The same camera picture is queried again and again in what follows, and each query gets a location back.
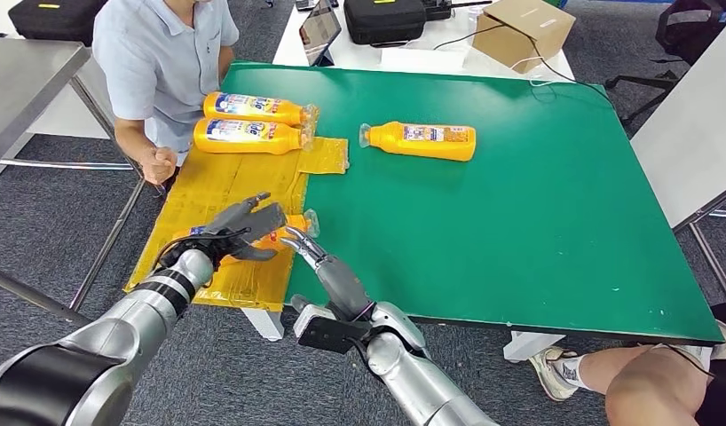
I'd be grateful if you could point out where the black cable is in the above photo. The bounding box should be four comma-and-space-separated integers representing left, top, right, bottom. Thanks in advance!
432, 23, 612, 107

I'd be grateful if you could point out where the white table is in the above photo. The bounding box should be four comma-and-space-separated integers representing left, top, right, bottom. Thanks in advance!
272, 0, 576, 83

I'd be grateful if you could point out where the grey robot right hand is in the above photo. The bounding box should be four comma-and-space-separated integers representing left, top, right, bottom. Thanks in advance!
279, 225, 376, 322

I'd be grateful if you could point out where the seated person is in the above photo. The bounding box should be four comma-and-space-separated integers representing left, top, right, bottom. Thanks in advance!
92, 0, 241, 186

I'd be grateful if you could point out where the orange detergent bottle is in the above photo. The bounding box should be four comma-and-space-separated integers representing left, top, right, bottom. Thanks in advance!
202, 91, 320, 127
193, 117, 316, 156
173, 209, 321, 255
359, 121, 477, 162

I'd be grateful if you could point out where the grey table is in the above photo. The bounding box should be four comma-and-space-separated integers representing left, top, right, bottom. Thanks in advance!
628, 14, 726, 301

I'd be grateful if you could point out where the person with bare legs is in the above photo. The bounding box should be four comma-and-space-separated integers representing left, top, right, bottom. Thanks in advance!
527, 299, 726, 426

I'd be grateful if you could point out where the steel table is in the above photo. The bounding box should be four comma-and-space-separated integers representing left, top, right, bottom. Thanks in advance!
0, 39, 167, 327

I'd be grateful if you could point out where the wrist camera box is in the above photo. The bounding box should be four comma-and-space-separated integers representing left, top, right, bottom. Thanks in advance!
239, 202, 288, 243
292, 304, 373, 356

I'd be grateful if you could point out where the brown cardboard box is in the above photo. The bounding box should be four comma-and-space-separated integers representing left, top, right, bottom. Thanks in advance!
472, 0, 576, 75

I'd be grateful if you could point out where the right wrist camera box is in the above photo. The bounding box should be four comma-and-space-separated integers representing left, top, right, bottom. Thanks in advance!
292, 304, 373, 356

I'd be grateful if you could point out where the black office chair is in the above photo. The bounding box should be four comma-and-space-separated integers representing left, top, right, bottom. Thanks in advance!
604, 0, 726, 131

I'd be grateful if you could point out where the black carrying case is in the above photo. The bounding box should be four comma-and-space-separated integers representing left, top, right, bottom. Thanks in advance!
8, 0, 108, 47
343, 0, 428, 47

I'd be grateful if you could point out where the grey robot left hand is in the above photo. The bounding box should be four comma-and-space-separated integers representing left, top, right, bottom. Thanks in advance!
204, 192, 279, 264

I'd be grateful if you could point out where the black radio device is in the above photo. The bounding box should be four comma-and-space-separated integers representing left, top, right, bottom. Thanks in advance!
420, 0, 493, 22

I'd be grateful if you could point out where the white table leg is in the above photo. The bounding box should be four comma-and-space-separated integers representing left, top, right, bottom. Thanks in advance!
241, 306, 286, 343
502, 332, 567, 365

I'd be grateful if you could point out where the tablet on stand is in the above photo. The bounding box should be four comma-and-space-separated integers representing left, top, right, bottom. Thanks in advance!
298, 0, 343, 68

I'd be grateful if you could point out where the person's right hand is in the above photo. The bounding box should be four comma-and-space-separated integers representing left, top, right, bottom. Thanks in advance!
140, 146, 179, 186

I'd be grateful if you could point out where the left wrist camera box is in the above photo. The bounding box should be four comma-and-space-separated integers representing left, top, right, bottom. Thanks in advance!
239, 202, 288, 243

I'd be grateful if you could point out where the yellow taped cardboard sheet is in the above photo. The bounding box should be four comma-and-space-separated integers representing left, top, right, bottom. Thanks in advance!
124, 136, 350, 312

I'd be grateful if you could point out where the white cable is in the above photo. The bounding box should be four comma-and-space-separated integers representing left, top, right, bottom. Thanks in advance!
508, 55, 555, 90

